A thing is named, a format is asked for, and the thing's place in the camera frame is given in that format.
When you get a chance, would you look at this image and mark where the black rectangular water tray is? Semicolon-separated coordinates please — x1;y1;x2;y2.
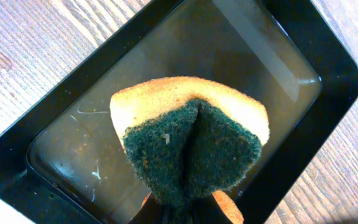
0;1;358;223

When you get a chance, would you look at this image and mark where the orange green scrub sponge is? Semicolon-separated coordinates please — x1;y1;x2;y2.
110;77;270;223

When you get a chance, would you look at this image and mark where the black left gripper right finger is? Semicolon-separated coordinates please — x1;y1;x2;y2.
191;195;232;224

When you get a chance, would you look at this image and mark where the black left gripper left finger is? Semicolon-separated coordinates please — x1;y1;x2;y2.
129;194;173;224

